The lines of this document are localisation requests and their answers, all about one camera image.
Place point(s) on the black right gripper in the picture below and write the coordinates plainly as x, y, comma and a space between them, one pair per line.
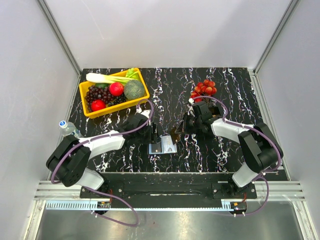
185, 123

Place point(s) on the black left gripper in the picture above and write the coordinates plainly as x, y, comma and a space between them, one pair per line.
153, 135

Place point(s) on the black credit card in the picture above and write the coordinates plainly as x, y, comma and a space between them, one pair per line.
155, 148

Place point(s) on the black leather card holder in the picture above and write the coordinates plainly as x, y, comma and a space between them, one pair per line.
167, 146

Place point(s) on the black card storage box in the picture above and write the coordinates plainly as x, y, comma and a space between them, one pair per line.
217, 111

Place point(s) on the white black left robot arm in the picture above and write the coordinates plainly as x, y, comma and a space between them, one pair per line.
69, 161

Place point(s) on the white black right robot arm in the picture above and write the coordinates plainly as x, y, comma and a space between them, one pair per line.
259, 147

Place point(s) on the red artificial berry bunch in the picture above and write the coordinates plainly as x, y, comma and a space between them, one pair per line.
204, 88

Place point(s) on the green melon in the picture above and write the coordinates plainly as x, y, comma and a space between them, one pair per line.
134, 89

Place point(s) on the red apple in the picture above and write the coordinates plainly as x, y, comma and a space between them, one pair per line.
116, 89

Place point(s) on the white green leek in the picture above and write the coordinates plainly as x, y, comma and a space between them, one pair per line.
110, 79

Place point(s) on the red tomato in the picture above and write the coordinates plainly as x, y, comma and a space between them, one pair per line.
97, 105

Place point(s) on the dark purple grape bunch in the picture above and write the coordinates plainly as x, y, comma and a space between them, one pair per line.
102, 93

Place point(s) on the yellow plastic tray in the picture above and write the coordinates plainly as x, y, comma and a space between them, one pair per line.
83, 87

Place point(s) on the plastic water bottle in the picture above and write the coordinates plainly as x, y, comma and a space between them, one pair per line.
68, 128

